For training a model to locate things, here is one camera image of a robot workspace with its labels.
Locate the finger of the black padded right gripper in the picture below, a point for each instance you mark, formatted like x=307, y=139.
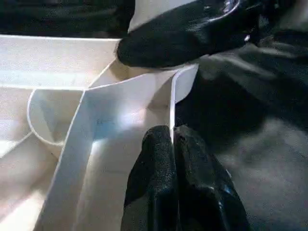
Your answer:
x=180, y=43

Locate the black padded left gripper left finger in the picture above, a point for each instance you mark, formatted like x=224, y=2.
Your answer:
x=154, y=180

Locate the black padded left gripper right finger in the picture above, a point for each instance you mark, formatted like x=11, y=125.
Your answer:
x=204, y=190

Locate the white plastic table leg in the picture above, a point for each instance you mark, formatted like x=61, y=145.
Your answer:
x=149, y=9

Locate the black shiny mat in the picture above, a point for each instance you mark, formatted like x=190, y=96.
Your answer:
x=252, y=120

